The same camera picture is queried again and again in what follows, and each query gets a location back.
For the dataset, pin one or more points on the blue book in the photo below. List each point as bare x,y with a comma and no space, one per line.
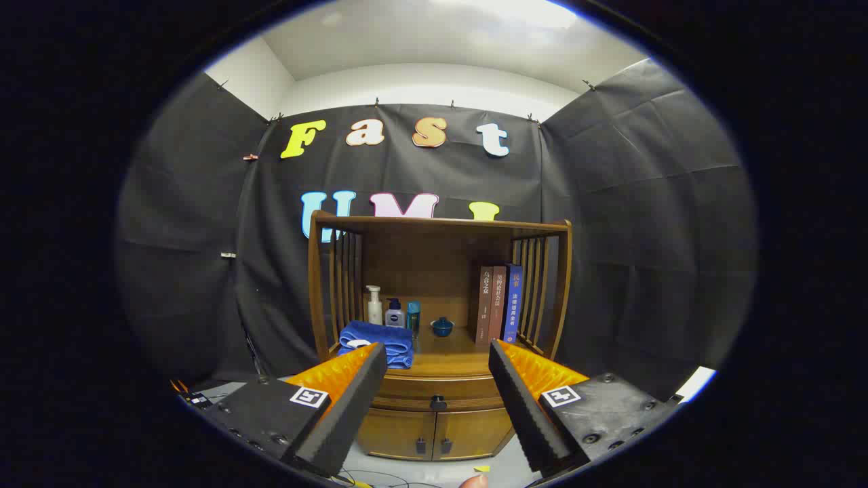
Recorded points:
513,305

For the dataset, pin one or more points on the wooden cabinet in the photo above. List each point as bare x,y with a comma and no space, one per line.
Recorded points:
434,271

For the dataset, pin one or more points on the wooden cabinet door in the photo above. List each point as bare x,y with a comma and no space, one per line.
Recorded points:
393,434
475,434

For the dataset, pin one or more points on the wooden drawer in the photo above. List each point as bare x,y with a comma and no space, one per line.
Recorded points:
420,393

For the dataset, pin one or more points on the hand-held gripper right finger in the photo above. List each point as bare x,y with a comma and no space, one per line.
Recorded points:
522,407

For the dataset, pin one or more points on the white pump bottle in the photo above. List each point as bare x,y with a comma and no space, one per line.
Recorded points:
375,312

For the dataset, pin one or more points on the folded blue towel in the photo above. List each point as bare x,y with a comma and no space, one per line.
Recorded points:
380,335

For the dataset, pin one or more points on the white lotion bottle blue cap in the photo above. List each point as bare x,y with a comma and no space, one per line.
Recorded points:
395,317

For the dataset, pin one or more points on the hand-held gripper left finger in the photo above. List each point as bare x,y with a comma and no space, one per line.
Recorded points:
352,407

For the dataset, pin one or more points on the blue lidded teacup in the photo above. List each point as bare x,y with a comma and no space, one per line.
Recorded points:
442,329

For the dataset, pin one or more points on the teal clear bottle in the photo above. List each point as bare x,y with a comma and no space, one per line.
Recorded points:
413,318

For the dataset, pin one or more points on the reddish brown book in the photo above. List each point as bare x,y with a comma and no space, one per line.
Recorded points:
498,298

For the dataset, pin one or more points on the wooden countertop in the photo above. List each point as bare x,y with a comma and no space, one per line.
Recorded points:
447,359

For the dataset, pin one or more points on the dark brown book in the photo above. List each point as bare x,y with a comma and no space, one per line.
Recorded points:
484,305

